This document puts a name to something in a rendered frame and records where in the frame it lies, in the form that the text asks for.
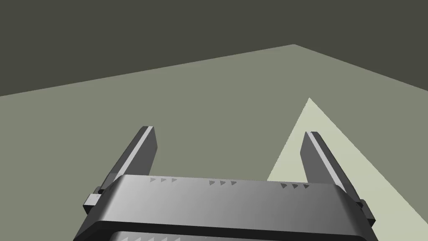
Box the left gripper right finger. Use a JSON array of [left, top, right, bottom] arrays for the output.
[[300, 131, 356, 201]]

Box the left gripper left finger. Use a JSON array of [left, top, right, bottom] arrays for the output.
[[99, 126, 158, 194]]

